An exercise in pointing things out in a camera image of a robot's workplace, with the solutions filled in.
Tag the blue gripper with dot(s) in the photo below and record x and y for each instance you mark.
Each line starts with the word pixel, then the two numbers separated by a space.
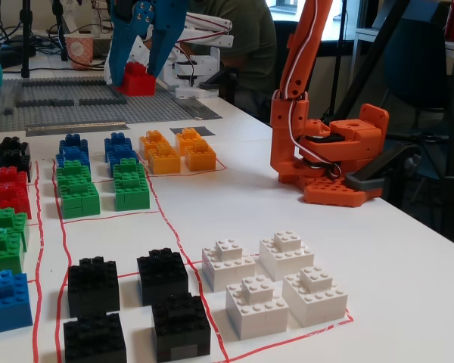
pixel 139 14

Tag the red lego block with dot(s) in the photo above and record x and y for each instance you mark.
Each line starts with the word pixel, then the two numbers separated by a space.
pixel 7 175
pixel 11 200
pixel 136 83

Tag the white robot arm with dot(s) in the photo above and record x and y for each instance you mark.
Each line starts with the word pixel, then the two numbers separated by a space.
pixel 208 38

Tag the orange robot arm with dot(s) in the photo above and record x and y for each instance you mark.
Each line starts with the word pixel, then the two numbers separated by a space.
pixel 287 151

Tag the yellow lego block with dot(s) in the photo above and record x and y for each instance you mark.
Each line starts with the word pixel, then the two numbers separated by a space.
pixel 200 159
pixel 151 143
pixel 187 138
pixel 164 164

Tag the blue lego block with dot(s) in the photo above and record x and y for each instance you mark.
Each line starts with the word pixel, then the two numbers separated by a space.
pixel 73 143
pixel 7 310
pixel 121 155
pixel 118 141
pixel 73 159

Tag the green lego block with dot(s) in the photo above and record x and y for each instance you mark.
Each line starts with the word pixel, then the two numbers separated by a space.
pixel 79 200
pixel 73 174
pixel 128 171
pixel 132 198
pixel 4 257
pixel 7 223

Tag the black lego block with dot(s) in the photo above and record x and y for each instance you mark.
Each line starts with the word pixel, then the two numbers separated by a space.
pixel 162 280
pixel 15 166
pixel 181 332
pixel 9 145
pixel 94 344
pixel 94 291

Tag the white lego block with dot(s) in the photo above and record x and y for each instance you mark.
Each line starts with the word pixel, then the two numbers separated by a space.
pixel 257 314
pixel 318 302
pixel 227 270
pixel 287 261

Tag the paper cup with pink print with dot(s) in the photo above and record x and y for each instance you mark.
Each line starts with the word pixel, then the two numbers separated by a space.
pixel 77 51

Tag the black stand pole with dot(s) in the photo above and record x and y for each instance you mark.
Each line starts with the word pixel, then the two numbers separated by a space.
pixel 25 38
pixel 62 45

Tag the grey lego baseplate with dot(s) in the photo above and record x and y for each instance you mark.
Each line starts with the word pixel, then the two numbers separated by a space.
pixel 60 113

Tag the person in green shirt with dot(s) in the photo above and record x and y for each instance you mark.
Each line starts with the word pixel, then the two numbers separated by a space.
pixel 249 45

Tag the black box device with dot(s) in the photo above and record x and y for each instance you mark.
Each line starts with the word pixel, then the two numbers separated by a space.
pixel 11 56

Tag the small grey lego brick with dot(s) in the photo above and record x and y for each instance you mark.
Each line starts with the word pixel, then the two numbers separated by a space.
pixel 8 110

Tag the red tape lines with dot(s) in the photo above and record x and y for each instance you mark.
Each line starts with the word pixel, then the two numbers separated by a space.
pixel 128 273

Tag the slanted black pole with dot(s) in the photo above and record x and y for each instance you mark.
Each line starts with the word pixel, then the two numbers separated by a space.
pixel 374 49

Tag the grey black table clamp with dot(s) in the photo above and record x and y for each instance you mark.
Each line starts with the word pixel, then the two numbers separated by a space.
pixel 363 181

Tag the dark blue chair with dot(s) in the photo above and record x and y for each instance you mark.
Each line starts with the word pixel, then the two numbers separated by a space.
pixel 416 64

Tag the red object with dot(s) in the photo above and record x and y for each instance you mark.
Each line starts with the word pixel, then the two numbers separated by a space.
pixel 453 19

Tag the silver duct tape strip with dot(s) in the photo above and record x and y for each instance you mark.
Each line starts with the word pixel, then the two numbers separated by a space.
pixel 68 129
pixel 200 109

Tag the long grey brick wall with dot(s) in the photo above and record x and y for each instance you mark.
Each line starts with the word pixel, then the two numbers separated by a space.
pixel 60 84

